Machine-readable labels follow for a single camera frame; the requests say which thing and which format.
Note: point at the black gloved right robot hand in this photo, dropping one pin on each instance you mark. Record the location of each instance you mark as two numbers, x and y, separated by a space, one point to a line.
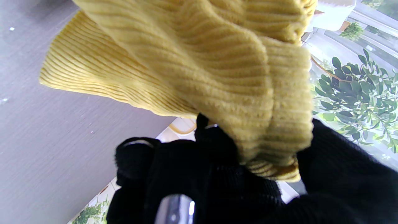
192 186

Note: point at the printed sunroom backdrop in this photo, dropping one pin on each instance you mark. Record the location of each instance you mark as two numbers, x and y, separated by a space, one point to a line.
357 87

